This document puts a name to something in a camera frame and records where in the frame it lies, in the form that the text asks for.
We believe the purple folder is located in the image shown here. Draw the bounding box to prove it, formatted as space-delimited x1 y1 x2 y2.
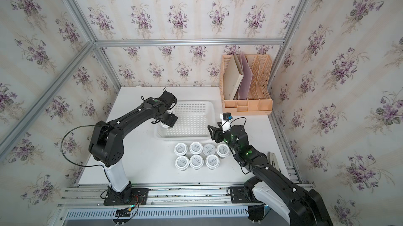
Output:
238 53 253 100

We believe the white perforated plastic basket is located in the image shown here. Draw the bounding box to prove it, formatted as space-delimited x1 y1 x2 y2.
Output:
154 101 216 141

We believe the peach plastic file organizer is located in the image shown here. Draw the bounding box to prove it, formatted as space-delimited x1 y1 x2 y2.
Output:
219 54 273 116

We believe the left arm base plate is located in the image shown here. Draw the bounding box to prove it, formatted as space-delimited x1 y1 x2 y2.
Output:
103 188 150 206

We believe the small circuit board with wires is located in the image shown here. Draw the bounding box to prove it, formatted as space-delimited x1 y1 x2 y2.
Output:
115 207 132 217

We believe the beige folder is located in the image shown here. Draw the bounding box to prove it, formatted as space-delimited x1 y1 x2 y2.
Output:
222 55 243 101

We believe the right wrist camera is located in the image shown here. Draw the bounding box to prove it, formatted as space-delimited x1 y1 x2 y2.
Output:
219 113 233 132

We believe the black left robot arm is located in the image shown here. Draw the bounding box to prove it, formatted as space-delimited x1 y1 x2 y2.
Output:
89 91 178 200

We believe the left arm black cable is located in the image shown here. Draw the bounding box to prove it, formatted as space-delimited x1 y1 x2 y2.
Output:
60 125 105 168

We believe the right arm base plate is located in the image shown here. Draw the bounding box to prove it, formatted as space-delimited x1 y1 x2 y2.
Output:
227 186 261 204

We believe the aluminium mounting rail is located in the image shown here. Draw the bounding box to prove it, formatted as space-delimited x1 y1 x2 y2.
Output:
57 183 243 209

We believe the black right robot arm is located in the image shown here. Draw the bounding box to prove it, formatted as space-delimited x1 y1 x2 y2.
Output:
207 125 333 226

